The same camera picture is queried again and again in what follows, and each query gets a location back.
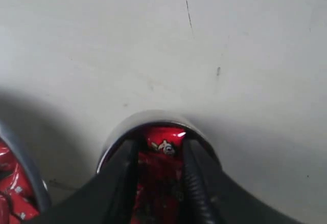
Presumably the pile of red wrapped candies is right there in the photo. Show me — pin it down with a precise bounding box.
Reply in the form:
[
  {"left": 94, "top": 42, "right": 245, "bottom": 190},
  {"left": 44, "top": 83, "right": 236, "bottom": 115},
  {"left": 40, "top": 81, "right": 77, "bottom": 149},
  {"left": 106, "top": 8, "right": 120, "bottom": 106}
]
[{"left": 1, "top": 140, "right": 40, "bottom": 223}]

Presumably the red object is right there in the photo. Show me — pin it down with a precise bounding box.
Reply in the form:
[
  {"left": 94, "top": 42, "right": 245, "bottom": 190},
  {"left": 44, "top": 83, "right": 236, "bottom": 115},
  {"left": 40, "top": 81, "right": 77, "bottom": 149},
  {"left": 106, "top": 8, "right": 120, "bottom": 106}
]
[{"left": 144, "top": 126, "right": 186, "bottom": 160}]

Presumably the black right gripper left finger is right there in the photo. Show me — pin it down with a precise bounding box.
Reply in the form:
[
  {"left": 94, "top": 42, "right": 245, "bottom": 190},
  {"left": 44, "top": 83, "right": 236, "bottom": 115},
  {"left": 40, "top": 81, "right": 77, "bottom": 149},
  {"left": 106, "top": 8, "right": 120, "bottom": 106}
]
[{"left": 29, "top": 140, "right": 139, "bottom": 223}]

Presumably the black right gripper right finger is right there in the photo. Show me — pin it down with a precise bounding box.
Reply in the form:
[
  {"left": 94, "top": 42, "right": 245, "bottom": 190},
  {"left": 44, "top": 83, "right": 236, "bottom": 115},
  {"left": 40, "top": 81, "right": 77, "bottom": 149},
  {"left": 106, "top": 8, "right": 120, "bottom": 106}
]
[{"left": 182, "top": 139, "right": 298, "bottom": 223}]

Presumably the red candy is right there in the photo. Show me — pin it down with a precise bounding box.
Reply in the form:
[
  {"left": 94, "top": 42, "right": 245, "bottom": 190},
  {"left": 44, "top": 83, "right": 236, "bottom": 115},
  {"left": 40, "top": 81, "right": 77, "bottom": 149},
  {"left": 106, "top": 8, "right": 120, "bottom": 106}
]
[{"left": 130, "top": 152, "right": 184, "bottom": 223}]

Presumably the stainless steel cup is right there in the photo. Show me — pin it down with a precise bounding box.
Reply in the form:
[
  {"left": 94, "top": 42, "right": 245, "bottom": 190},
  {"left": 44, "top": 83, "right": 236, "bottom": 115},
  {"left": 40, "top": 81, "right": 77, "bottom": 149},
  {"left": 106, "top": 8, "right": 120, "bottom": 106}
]
[{"left": 96, "top": 109, "right": 223, "bottom": 175}]

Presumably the silver metal bowl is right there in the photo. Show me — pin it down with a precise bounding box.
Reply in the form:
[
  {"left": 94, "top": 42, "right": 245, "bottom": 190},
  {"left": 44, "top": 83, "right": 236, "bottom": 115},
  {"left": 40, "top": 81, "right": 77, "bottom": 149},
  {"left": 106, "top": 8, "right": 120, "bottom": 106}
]
[{"left": 1, "top": 121, "right": 52, "bottom": 212}]

